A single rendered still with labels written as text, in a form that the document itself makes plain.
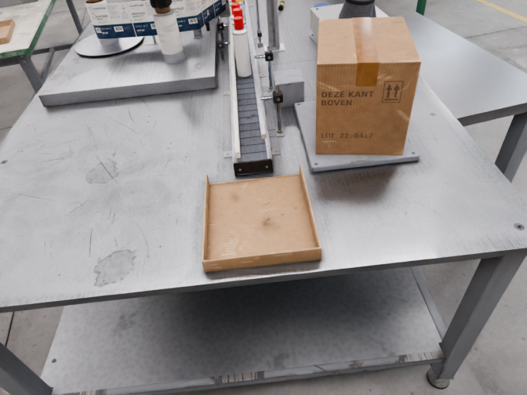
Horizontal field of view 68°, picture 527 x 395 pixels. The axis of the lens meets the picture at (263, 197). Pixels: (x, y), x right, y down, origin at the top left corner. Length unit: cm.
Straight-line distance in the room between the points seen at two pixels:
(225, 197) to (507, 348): 129
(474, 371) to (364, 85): 119
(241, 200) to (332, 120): 32
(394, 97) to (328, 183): 27
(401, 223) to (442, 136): 40
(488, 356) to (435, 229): 92
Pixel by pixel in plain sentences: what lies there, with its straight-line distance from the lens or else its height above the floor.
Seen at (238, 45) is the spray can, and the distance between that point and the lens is 146.
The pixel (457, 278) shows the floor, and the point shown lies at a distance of 200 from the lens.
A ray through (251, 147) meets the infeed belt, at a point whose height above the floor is 88.
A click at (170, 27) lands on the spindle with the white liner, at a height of 102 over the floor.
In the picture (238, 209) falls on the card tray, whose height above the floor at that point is 83.
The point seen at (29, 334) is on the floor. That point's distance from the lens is 210.
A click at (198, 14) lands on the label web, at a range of 190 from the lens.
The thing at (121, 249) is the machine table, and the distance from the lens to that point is 100.
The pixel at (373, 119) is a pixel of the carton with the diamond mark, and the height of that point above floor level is 97.
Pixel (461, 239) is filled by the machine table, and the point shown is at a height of 83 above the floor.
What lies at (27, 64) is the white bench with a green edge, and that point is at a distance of 262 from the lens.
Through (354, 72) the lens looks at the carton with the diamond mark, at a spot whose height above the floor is 110.
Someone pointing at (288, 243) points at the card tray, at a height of 83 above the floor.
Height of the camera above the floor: 153
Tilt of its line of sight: 43 degrees down
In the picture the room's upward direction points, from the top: 6 degrees counter-clockwise
